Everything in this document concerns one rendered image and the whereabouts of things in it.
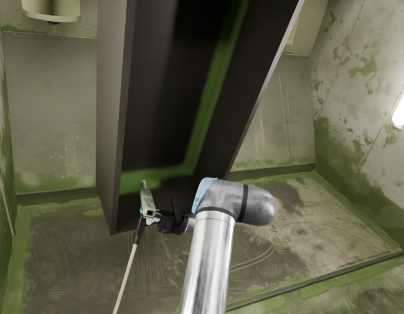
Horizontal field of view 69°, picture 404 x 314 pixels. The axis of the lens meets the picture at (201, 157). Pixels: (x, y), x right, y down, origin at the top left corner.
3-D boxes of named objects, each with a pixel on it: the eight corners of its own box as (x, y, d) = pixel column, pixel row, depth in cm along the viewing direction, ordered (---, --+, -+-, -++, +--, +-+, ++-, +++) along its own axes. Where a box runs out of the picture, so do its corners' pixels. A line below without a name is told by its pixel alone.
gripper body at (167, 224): (156, 231, 131) (181, 237, 135) (162, 214, 130) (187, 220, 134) (154, 224, 138) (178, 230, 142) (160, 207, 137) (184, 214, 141)
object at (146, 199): (142, 257, 122) (158, 205, 120) (131, 255, 121) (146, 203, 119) (137, 215, 169) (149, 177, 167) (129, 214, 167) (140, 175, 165)
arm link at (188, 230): (198, 221, 134) (193, 213, 144) (188, 218, 133) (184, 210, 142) (191, 239, 135) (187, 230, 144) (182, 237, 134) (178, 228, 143)
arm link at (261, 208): (290, 190, 84) (248, 201, 151) (247, 182, 85) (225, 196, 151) (285, 231, 82) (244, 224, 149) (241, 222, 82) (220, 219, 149)
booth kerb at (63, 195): (18, 209, 207) (15, 194, 200) (18, 207, 208) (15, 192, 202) (312, 172, 315) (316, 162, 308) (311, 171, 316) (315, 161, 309)
